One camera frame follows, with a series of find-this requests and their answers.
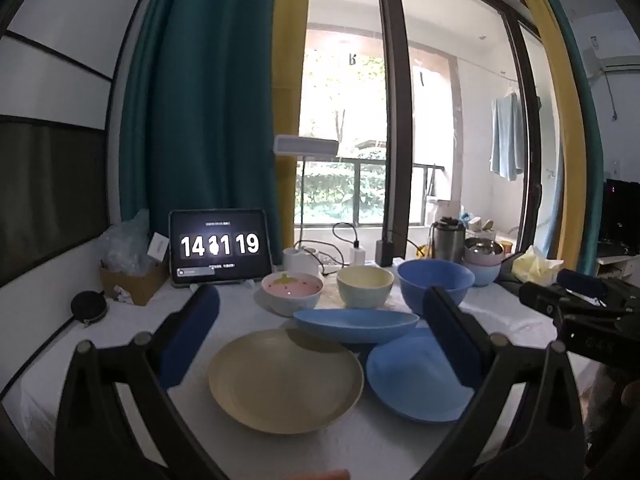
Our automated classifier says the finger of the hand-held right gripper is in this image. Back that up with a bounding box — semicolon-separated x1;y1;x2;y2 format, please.
518;282;607;319
556;268;609;302

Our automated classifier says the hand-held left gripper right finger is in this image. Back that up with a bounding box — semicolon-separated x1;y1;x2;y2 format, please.
415;286;589;480

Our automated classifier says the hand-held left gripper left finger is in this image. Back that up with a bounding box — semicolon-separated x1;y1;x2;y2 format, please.
55;285;222;480

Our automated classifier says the large blue bowl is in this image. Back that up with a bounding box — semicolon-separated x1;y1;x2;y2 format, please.
397;259;476;316

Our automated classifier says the cream bowl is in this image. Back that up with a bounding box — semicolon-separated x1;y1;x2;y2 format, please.
336;266;396;309

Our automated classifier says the white strawberry print bowl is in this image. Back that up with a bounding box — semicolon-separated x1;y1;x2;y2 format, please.
261;271;324;317

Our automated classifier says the person's right hand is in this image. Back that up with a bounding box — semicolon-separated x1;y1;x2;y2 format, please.
586;364;640;466

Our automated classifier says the yellow tissue pack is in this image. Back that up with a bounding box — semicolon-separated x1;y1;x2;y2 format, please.
512;245;563;285

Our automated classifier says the white cabinet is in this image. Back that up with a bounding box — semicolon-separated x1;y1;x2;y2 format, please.
597;255;640;286

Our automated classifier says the blue plate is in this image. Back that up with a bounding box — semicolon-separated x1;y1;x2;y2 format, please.
366;327;488;423

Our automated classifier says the white textured tablecloth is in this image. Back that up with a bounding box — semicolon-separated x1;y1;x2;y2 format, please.
5;260;596;480

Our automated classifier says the brown cardboard box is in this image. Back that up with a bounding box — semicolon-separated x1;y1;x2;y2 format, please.
100;259;170;307

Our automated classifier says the black monitor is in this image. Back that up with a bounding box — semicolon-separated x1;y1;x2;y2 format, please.
600;177;640;256

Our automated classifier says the stainless steel bowl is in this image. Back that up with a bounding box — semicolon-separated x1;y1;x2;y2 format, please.
464;237;505;260

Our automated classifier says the small white card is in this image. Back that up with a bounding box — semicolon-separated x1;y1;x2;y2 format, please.
147;232;169;263

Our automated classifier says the black tablet with clock display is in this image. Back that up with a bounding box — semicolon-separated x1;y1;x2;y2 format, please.
168;209;273;288

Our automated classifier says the blue oval dish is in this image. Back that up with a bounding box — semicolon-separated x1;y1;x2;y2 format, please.
292;308;421;345

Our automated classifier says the cream plate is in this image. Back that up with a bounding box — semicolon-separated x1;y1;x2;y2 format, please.
208;330;365;435

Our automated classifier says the black round pouch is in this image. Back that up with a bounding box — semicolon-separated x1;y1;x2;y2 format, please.
70;290;107;328

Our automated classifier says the clear plastic bag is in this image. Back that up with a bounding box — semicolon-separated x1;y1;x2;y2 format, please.
101;210;153;276

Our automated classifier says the white power strip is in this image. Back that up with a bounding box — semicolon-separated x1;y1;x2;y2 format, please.
315;254;381;273

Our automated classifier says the narrow teal curtain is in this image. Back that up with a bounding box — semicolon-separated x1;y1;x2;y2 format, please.
537;0;606;273

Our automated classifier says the hanging light blue towel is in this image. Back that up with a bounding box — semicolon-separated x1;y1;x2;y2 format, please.
490;92;526;182

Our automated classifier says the balcony railing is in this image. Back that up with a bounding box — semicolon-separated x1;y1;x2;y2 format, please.
295;157;446;223

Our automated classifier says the narrow yellow curtain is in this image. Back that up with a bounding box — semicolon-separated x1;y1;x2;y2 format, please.
505;0;588;271

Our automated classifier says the white desk lamp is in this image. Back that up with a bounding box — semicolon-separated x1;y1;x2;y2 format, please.
274;135;340;277

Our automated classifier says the white air conditioner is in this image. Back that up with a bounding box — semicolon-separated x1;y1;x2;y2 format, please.
580;35;640;81

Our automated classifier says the wide teal curtain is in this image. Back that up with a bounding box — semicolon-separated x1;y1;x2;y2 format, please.
119;0;281;231

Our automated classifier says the dark window frame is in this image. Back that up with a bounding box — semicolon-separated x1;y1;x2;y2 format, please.
500;7;548;261
375;0;426;261

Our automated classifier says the black cable of white charger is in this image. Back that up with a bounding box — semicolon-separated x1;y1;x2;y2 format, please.
297;222;361;277

